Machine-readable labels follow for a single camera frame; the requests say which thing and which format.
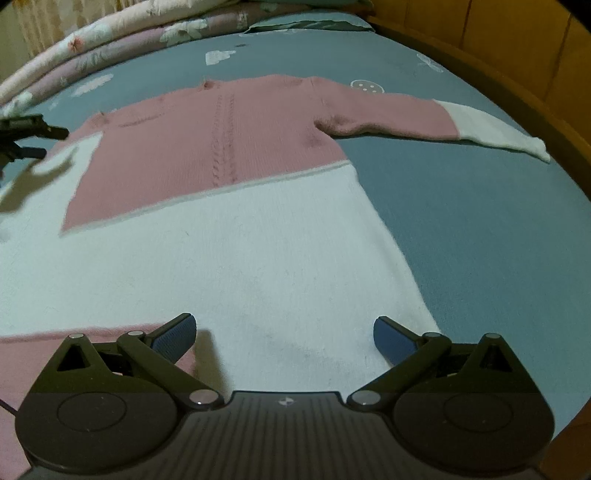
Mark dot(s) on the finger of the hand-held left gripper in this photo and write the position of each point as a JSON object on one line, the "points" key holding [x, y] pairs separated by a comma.
{"points": [[32, 127], [25, 153]]}

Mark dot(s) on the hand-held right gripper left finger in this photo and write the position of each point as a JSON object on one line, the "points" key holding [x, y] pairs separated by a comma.
{"points": [[173, 340]]}

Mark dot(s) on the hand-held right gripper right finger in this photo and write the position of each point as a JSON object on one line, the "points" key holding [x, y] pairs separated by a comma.
{"points": [[395, 342]]}

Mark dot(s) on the pink and white sweater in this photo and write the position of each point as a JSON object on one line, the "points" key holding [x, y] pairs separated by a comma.
{"points": [[231, 254]]}

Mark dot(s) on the light pink floral quilt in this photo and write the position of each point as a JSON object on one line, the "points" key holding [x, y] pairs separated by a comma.
{"points": [[92, 37]]}

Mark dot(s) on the mauve floral quilt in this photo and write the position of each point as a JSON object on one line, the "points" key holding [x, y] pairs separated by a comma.
{"points": [[138, 41]]}

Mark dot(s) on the wooden headboard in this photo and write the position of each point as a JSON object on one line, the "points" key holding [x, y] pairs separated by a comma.
{"points": [[508, 46]]}

